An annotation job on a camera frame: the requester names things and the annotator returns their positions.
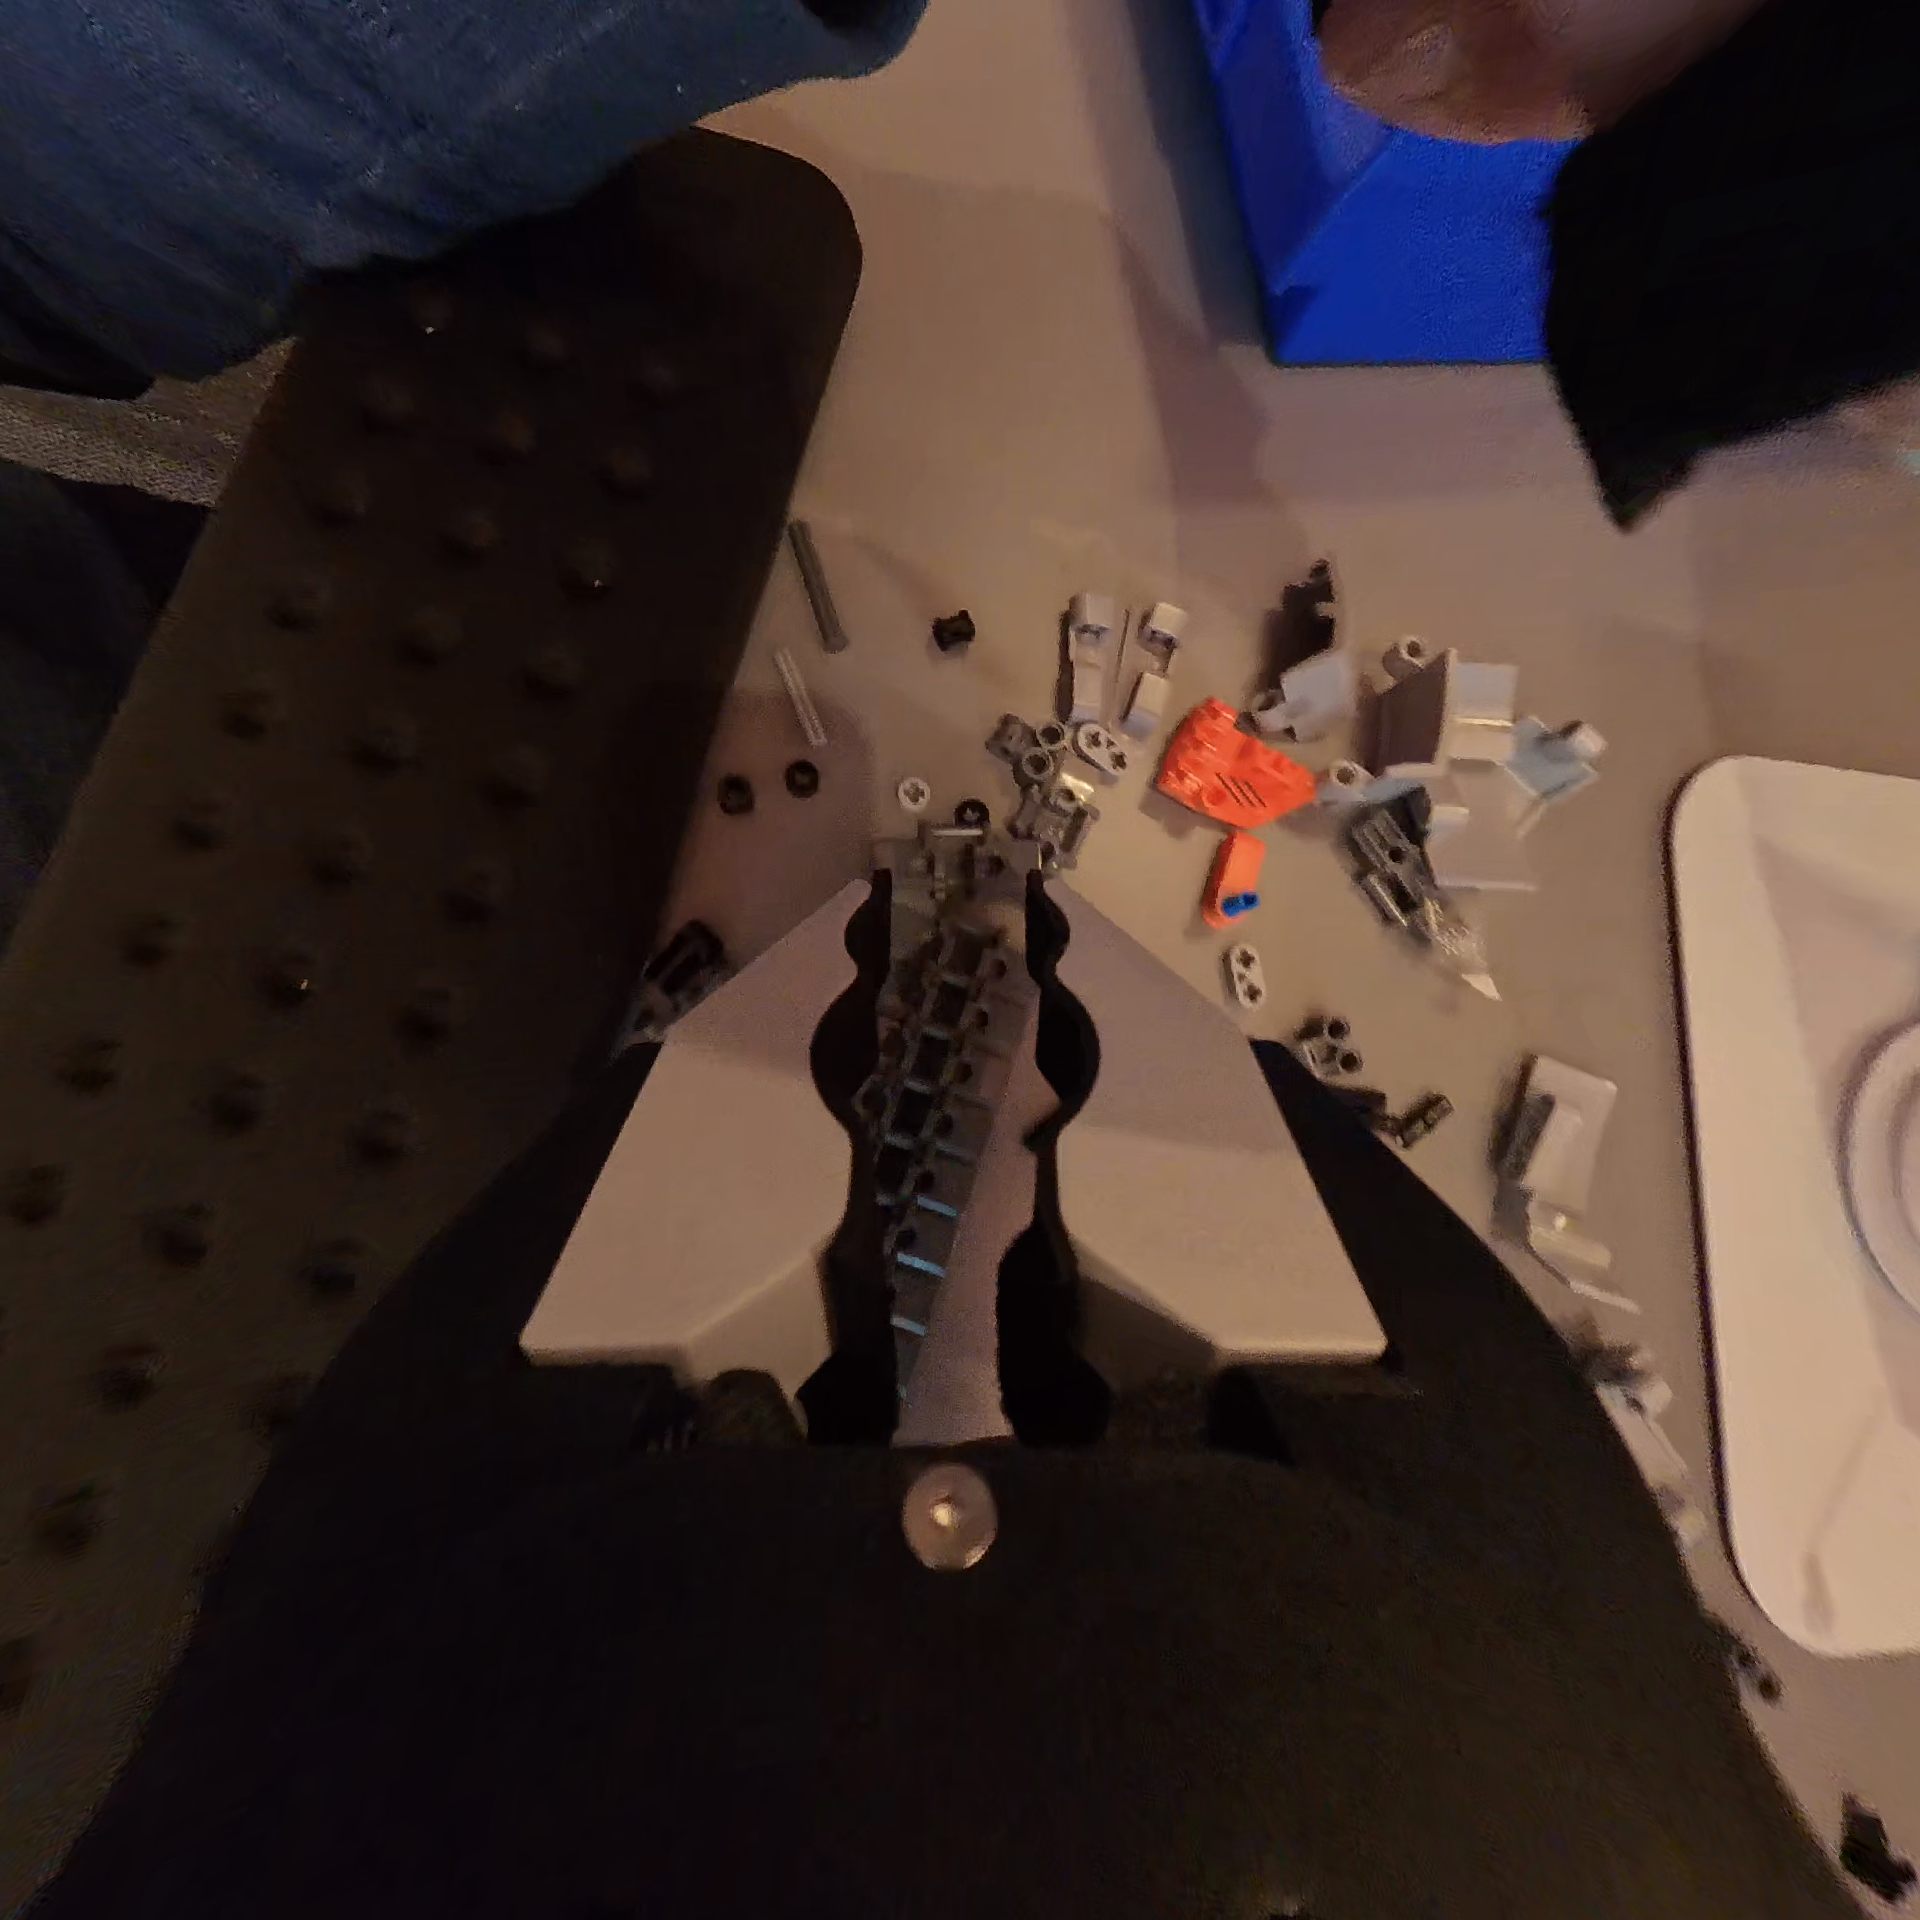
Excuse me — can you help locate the orange connector with blue pin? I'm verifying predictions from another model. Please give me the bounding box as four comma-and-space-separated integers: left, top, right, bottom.
1200, 829, 1271, 936

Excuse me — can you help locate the black small angled connector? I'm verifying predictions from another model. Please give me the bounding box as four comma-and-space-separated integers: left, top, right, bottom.
1835, 1792, 1920, 1901

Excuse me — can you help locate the grey toy track chain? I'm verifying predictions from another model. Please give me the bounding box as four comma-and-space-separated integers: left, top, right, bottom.
854, 817, 1051, 1404

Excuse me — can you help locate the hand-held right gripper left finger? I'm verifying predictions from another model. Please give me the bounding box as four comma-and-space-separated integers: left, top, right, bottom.
518, 874, 904, 1450

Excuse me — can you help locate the grey arched panel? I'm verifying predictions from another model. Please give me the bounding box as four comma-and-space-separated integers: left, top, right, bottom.
1247, 560, 1360, 740

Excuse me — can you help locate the orange ridged wedge panel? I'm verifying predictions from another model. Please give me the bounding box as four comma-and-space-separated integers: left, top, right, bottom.
1155, 699, 1318, 833

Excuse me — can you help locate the dark studded panel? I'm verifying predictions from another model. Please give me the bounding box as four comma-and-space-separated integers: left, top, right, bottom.
0, 129, 863, 1801

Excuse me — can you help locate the grey large shell panel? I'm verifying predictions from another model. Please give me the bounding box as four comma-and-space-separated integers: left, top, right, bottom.
1318, 639, 1610, 903

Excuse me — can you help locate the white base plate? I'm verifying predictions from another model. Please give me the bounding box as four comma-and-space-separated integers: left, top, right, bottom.
1669, 754, 1920, 1659

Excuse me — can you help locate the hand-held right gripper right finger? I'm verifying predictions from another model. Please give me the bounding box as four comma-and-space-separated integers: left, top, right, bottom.
992, 871, 1387, 1447

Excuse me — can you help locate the person's left hand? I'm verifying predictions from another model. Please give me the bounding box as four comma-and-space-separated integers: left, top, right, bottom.
1311, 0, 1618, 146

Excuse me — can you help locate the light grey holed curved panel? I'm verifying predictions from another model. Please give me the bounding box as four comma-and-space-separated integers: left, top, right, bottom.
1488, 1055, 1643, 1315

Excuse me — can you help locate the grey metal disc bracket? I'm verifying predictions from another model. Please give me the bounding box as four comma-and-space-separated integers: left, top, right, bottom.
1838, 1020, 1920, 1292

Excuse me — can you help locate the grey slim fairing panel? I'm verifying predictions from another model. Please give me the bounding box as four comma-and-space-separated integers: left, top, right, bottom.
1062, 593, 1127, 724
1118, 599, 1191, 740

